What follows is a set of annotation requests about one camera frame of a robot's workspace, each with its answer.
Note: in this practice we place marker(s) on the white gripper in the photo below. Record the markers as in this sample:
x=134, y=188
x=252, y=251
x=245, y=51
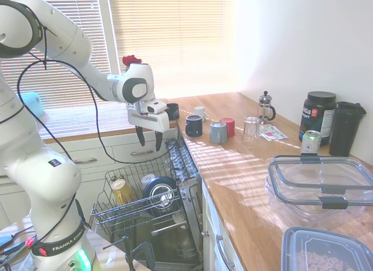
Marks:
x=151, y=121

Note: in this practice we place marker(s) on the white IKEA mug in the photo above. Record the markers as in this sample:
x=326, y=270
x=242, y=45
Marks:
x=148, y=180

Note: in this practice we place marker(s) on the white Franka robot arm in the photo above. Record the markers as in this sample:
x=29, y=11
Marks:
x=67, y=40

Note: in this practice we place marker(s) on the black mug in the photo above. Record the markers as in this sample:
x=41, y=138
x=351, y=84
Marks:
x=173, y=111

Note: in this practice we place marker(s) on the navy blue mug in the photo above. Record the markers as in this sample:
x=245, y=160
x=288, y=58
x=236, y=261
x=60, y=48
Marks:
x=193, y=126

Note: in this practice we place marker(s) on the small white mug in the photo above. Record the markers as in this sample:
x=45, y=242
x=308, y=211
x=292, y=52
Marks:
x=200, y=112

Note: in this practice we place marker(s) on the grey mug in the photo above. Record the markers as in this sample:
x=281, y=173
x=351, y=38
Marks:
x=218, y=134

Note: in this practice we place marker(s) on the red mug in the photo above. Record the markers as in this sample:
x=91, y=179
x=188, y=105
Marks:
x=230, y=127

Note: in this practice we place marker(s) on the navy blue bowl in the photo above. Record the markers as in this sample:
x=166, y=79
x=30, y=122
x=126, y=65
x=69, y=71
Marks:
x=152, y=186

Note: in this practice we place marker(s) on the yellow cup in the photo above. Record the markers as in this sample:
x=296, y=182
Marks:
x=121, y=192

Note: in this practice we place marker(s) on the clear drinking glass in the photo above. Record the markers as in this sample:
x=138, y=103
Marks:
x=251, y=131

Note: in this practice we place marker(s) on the wide beige window blinds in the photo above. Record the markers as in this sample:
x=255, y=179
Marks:
x=175, y=35

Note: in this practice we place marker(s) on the metal cabinet knob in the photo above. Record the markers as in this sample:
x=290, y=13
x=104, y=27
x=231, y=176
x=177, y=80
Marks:
x=205, y=233

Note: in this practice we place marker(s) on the glass French press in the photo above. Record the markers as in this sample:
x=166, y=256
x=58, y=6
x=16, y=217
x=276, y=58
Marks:
x=265, y=110

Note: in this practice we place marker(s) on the printed paper cards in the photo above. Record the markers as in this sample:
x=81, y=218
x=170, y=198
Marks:
x=272, y=134

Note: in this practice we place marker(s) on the narrow beige window blinds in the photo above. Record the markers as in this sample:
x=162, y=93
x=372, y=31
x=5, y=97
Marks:
x=87, y=8

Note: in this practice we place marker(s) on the white drink can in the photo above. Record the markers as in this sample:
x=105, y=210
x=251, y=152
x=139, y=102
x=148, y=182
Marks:
x=310, y=144

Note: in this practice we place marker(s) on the black protein powder jar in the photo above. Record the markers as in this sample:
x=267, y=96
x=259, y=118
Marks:
x=317, y=119

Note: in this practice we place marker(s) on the clear lidded food container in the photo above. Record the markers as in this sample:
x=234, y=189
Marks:
x=320, y=195

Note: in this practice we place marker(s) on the black shaker bottle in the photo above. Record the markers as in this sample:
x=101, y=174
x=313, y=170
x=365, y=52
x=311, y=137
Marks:
x=346, y=131

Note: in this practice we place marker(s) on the grey lidded cereal container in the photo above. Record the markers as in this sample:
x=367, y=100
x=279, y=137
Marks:
x=323, y=250

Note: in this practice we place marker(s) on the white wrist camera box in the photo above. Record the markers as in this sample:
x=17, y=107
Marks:
x=156, y=106

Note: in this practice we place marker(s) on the black camera clamp stand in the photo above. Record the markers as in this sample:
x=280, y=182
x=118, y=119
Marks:
x=129, y=255

